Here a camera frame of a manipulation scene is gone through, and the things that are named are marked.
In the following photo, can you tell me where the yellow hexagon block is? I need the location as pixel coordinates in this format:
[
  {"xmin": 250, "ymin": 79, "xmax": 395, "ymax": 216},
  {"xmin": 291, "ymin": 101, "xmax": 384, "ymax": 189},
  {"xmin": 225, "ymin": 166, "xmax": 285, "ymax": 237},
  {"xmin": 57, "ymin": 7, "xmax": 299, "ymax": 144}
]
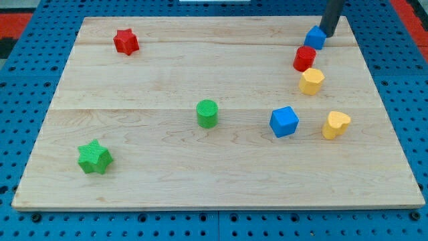
[{"xmin": 298, "ymin": 68, "xmax": 325, "ymax": 95}]

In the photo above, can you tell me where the yellow heart block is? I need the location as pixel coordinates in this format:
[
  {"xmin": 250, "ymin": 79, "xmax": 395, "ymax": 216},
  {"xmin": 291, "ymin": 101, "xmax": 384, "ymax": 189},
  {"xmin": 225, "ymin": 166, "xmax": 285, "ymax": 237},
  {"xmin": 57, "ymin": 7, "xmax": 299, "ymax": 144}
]
[{"xmin": 322, "ymin": 111, "xmax": 352, "ymax": 140}]

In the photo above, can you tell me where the light wooden board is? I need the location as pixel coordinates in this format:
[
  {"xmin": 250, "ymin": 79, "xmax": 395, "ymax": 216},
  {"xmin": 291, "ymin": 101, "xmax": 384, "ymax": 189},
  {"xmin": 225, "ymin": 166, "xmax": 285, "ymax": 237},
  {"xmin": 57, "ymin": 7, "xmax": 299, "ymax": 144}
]
[{"xmin": 12, "ymin": 16, "xmax": 425, "ymax": 212}]

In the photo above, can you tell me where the green cylinder block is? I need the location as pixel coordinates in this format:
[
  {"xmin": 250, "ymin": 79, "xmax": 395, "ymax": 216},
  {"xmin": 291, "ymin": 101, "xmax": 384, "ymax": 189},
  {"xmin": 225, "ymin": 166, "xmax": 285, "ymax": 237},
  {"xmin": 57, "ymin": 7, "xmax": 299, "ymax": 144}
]
[{"xmin": 196, "ymin": 99, "xmax": 218, "ymax": 129}]

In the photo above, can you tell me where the blue cube block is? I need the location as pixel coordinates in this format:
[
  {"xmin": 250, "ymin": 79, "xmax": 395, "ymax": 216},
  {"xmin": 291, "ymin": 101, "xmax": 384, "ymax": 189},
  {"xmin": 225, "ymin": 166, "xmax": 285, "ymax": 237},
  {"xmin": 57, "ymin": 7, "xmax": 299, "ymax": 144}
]
[{"xmin": 270, "ymin": 106, "xmax": 300, "ymax": 138}]

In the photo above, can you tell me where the red cylinder block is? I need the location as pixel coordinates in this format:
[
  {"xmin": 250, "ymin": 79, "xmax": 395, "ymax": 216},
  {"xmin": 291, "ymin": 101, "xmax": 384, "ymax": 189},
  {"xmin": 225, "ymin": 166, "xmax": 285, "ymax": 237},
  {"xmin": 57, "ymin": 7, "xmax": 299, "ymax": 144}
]
[{"xmin": 293, "ymin": 46, "xmax": 316, "ymax": 72}]

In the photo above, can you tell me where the red star block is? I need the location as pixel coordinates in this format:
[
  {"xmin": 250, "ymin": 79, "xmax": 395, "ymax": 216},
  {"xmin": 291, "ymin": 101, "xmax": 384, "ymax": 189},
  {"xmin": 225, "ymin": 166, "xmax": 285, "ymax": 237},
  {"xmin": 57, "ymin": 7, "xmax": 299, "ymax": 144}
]
[{"xmin": 113, "ymin": 28, "xmax": 140, "ymax": 56}]

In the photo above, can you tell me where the green star block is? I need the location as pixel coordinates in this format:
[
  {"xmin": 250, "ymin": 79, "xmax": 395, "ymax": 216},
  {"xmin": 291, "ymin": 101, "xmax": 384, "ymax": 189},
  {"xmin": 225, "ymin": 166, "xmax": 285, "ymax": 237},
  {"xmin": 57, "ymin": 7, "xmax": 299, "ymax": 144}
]
[{"xmin": 78, "ymin": 139, "xmax": 114, "ymax": 175}]

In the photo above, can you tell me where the blue pentagon block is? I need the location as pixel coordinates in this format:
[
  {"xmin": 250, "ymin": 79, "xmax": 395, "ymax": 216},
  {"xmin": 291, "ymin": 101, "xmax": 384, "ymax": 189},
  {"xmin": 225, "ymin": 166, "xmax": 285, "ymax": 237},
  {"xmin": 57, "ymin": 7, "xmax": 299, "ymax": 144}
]
[{"xmin": 304, "ymin": 25, "xmax": 327, "ymax": 50}]

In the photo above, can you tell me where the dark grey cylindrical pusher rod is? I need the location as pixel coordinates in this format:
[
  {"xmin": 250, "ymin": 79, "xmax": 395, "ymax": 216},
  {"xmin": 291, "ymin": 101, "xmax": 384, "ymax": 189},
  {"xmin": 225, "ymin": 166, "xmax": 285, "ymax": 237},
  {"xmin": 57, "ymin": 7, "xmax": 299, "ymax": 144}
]
[{"xmin": 319, "ymin": 0, "xmax": 345, "ymax": 37}]

